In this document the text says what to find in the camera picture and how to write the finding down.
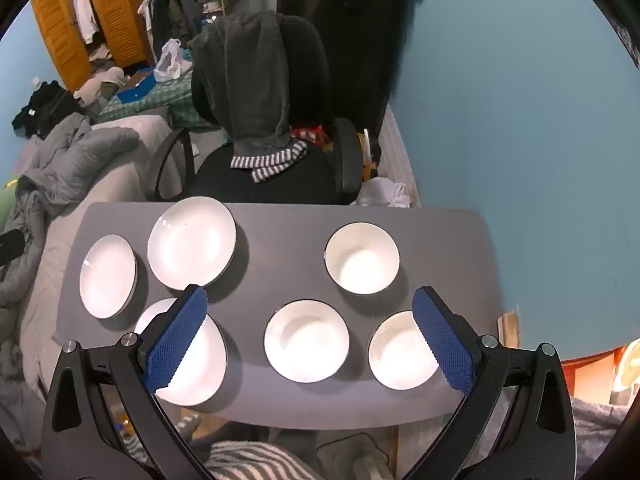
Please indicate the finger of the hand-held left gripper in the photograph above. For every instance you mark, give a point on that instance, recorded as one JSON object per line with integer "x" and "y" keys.
{"x": 11, "y": 247}

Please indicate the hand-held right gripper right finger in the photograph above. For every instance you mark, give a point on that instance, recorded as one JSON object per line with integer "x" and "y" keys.
{"x": 442, "y": 340}

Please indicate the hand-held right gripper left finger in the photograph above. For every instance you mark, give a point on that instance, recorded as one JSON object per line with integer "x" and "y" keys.
{"x": 177, "y": 340}

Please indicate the white black-rimmed plate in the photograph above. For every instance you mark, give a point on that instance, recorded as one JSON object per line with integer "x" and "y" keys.
{"x": 107, "y": 276}
{"x": 202, "y": 366}
{"x": 192, "y": 242}

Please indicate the white bowl blue wave pattern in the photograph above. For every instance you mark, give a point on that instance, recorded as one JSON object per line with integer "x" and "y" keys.
{"x": 306, "y": 341}
{"x": 396, "y": 355}
{"x": 362, "y": 260}

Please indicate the green cloth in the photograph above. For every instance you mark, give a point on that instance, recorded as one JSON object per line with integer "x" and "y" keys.
{"x": 7, "y": 200}

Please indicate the wooden board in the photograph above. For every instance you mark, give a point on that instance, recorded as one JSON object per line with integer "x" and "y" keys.
{"x": 510, "y": 330}

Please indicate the grey duvet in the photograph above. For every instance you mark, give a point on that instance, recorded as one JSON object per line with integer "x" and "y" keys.
{"x": 75, "y": 155}

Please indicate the grey striped clothing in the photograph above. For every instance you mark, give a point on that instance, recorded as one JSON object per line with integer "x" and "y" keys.
{"x": 250, "y": 462}

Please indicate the black clothes pile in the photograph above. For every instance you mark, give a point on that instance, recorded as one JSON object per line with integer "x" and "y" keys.
{"x": 47, "y": 105}

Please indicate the orange cabinet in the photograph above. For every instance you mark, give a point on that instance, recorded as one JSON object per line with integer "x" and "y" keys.
{"x": 587, "y": 372}

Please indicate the white knotted bag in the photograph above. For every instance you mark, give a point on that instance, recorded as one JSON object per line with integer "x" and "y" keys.
{"x": 387, "y": 192}

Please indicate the black office chair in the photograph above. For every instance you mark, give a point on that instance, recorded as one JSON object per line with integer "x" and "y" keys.
{"x": 225, "y": 182}

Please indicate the grey quilt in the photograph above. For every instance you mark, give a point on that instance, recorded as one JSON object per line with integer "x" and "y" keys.
{"x": 595, "y": 425}

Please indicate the orange printed bag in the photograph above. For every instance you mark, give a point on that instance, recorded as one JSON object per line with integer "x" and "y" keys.
{"x": 368, "y": 172}

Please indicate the white round appliance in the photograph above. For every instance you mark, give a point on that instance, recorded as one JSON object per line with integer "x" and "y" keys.
{"x": 627, "y": 365}

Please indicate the beige clothes pile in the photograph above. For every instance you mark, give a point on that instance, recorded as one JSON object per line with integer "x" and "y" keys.
{"x": 100, "y": 82}

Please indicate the blue flat box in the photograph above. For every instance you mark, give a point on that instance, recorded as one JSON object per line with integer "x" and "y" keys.
{"x": 136, "y": 89}

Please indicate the green checkered bedspread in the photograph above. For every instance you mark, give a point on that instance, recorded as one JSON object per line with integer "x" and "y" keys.
{"x": 165, "y": 105}

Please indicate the white plastic bag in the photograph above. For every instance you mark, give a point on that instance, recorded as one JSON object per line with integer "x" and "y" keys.
{"x": 170, "y": 62}

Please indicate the red checkered cloth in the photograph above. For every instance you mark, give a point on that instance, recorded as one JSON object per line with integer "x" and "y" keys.
{"x": 310, "y": 134}

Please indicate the white hanging shirt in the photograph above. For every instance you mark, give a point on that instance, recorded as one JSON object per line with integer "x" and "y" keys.
{"x": 85, "y": 10}

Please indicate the orange wooden wardrobe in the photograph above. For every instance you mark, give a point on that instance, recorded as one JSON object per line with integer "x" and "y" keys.
{"x": 117, "y": 15}

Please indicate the dark grey hoodie striped hem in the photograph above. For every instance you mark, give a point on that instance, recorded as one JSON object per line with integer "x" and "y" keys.
{"x": 250, "y": 75}

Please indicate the dark clothes on rack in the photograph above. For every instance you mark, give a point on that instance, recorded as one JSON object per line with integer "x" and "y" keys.
{"x": 172, "y": 10}

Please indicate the black hanging coat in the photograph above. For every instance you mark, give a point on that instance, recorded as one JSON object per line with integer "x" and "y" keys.
{"x": 350, "y": 35}

